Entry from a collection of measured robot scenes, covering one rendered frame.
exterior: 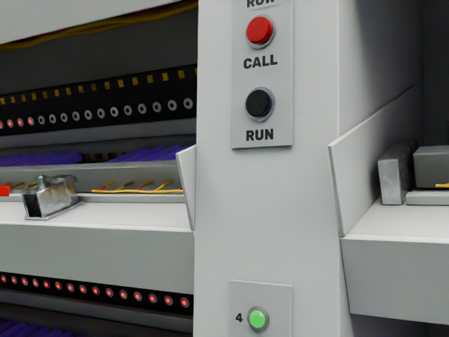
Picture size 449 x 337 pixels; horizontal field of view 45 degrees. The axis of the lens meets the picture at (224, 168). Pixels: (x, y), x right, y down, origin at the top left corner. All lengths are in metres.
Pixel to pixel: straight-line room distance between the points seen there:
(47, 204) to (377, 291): 0.26
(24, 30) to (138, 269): 0.23
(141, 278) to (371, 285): 0.16
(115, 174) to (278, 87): 0.20
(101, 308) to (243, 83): 0.38
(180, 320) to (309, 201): 0.29
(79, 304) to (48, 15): 0.33
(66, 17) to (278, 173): 0.24
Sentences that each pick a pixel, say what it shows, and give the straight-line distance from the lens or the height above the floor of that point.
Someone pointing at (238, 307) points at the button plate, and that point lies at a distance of 0.33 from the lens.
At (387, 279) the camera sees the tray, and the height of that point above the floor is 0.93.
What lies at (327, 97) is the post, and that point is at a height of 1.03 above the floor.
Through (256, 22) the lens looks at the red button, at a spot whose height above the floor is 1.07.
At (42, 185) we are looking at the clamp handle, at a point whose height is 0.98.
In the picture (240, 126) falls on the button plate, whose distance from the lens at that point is 0.32.
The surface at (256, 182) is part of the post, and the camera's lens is 0.32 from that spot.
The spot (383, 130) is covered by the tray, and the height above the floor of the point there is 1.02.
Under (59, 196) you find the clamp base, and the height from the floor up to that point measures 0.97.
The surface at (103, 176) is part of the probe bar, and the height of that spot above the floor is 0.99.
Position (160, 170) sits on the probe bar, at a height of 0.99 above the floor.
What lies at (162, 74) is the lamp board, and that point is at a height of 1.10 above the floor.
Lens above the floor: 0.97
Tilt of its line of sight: 4 degrees up
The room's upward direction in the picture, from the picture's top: 1 degrees clockwise
